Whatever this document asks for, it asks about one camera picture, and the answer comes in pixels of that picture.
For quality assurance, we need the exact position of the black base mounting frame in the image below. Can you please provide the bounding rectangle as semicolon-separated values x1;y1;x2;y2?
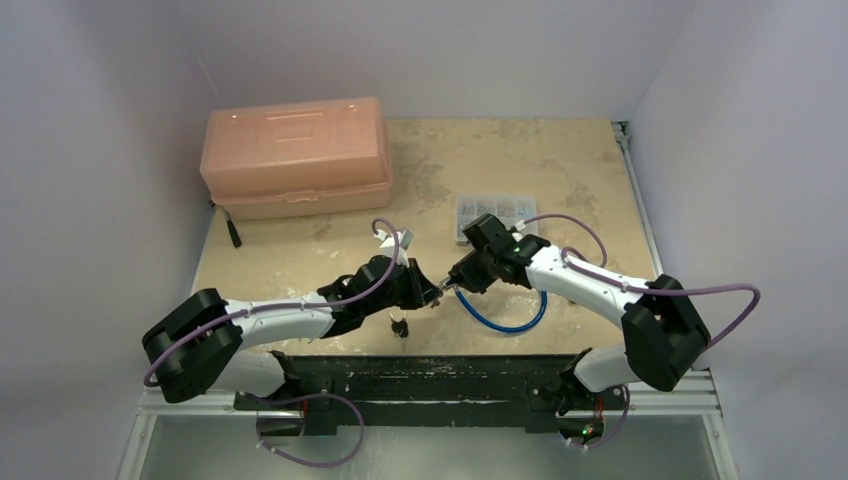
234;353;625;436

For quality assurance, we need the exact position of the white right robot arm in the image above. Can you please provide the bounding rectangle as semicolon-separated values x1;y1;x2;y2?
442;214;711;407

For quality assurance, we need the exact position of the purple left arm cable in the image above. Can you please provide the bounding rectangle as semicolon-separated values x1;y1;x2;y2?
142;218;403;389

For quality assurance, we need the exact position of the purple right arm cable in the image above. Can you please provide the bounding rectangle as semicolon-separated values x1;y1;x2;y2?
516;212;762;352

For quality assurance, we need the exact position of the clear plastic screw organizer box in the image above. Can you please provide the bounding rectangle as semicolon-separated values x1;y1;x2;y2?
455;193;538;246

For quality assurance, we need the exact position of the blue cable lock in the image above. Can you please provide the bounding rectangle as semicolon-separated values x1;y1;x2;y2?
444;286;550;335

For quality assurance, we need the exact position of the black-headed key bunch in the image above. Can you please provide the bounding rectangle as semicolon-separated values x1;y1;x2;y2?
389;313;410;339

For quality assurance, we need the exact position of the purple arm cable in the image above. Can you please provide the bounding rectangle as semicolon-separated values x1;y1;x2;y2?
516;212;762;352
142;218;403;389

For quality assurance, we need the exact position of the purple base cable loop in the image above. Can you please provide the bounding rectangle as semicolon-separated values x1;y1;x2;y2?
255;390;368;469

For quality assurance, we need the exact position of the black-handled tool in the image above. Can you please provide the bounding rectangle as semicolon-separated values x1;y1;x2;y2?
221;207;243;249

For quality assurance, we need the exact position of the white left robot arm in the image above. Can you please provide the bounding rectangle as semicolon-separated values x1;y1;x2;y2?
141;255;443;403

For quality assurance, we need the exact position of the orange plastic toolbox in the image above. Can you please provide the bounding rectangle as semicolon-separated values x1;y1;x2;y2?
200;97;393;220

